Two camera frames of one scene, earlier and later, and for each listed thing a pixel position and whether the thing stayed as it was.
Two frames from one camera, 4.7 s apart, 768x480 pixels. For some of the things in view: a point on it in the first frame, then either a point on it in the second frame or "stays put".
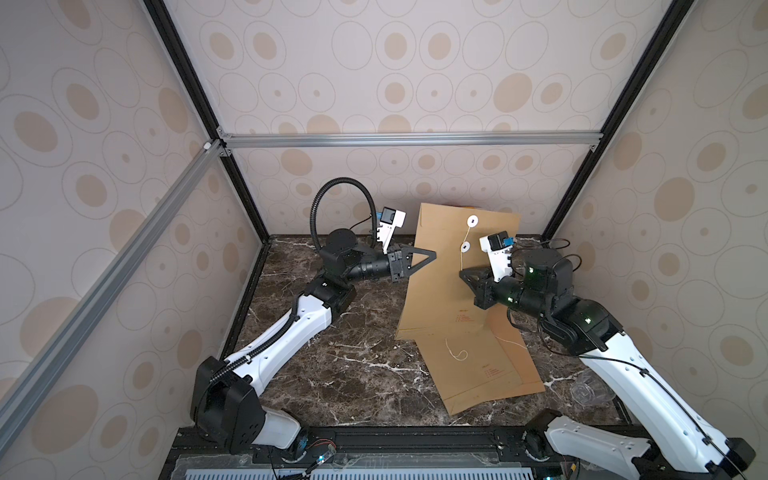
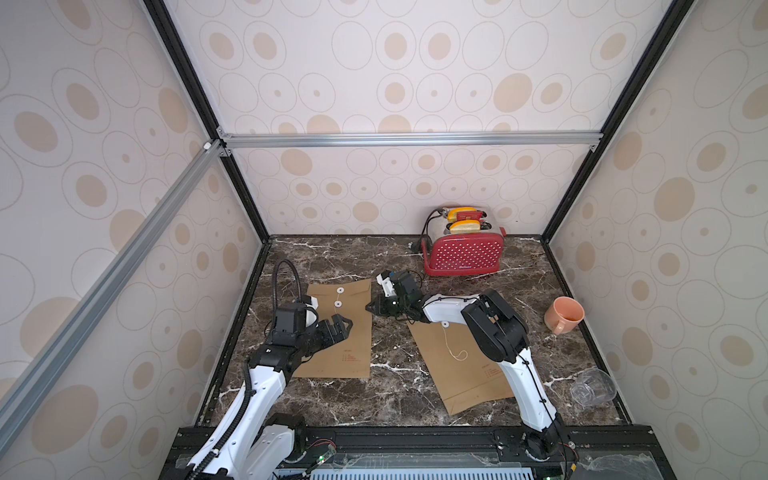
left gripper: x=400 y=270 to x=328 y=335
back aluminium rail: x=438 y=138 stays put
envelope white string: x=459 y=359 stays put
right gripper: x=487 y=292 to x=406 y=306
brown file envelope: x=436 y=297 to x=349 y=357
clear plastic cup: x=589 y=389 stays put
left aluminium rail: x=16 y=399 stays put
